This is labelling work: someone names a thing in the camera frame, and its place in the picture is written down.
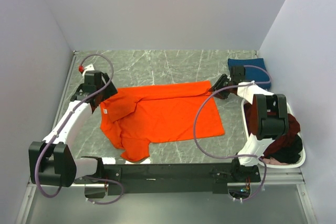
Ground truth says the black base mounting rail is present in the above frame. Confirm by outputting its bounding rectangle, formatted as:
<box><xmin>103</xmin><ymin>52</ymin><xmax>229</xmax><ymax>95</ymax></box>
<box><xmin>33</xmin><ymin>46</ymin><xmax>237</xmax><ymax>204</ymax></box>
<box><xmin>85</xmin><ymin>159</ymin><xmax>261</xmax><ymax>196</ymax></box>

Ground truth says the orange t shirt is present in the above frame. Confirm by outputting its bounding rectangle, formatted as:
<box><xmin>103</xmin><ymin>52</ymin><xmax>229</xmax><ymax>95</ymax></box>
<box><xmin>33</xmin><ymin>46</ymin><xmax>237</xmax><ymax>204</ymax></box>
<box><xmin>100</xmin><ymin>81</ymin><xmax>225</xmax><ymax>162</ymax></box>

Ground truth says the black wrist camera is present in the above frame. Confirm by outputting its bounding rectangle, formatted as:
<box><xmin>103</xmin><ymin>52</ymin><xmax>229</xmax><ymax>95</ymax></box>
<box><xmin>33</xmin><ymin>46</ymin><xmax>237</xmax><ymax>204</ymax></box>
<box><xmin>230</xmin><ymin>66</ymin><xmax>246</xmax><ymax>83</ymax></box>
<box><xmin>84</xmin><ymin>70</ymin><xmax>103</xmax><ymax>86</ymax></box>

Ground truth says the black garment in basket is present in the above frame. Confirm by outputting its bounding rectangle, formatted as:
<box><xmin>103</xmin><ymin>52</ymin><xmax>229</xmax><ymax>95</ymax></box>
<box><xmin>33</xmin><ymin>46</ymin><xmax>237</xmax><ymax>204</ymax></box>
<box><xmin>271</xmin><ymin>134</ymin><xmax>303</xmax><ymax>164</ymax></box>

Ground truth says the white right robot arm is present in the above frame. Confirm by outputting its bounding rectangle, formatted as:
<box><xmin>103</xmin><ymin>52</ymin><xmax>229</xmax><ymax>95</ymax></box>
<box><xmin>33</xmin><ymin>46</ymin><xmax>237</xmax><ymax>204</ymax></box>
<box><xmin>209</xmin><ymin>74</ymin><xmax>289</xmax><ymax>182</ymax></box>

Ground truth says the pink garment in basket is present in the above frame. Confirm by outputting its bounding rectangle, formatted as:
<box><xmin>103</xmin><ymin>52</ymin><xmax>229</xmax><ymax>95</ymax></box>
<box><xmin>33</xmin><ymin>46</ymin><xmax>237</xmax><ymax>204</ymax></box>
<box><xmin>262</xmin><ymin>157</ymin><xmax>289</xmax><ymax>166</ymax></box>

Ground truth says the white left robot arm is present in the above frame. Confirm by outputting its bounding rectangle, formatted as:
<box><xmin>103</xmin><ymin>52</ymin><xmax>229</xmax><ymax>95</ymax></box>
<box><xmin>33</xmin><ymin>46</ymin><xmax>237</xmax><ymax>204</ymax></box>
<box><xmin>28</xmin><ymin>70</ymin><xmax>117</xmax><ymax>187</ymax></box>

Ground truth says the aluminium frame rail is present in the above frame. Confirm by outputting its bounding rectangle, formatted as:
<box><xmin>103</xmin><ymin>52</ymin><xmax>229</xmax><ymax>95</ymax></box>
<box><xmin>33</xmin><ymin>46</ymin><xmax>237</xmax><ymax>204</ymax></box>
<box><xmin>71</xmin><ymin>173</ymin><xmax>306</xmax><ymax>188</ymax></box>

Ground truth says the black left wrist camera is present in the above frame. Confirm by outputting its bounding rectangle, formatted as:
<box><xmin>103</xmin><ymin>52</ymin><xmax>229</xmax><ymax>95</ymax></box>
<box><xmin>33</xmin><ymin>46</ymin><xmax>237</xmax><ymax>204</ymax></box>
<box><xmin>84</xmin><ymin>70</ymin><xmax>103</xmax><ymax>86</ymax></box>

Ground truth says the dark maroon t shirt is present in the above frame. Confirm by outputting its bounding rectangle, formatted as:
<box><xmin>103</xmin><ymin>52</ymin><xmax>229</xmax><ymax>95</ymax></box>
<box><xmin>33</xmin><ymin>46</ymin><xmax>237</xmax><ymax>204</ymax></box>
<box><xmin>244</xmin><ymin>103</ymin><xmax>301</xmax><ymax>156</ymax></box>

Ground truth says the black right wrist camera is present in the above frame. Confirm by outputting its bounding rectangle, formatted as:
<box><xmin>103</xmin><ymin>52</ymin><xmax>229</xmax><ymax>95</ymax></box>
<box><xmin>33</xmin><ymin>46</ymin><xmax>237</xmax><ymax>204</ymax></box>
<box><xmin>230</xmin><ymin>66</ymin><xmax>246</xmax><ymax>83</ymax></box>

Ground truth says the white laundry basket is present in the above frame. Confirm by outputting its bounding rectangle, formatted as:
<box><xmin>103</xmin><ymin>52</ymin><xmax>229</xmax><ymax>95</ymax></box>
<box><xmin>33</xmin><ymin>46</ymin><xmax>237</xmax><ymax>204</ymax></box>
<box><xmin>240</xmin><ymin>97</ymin><xmax>307</xmax><ymax>169</ymax></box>

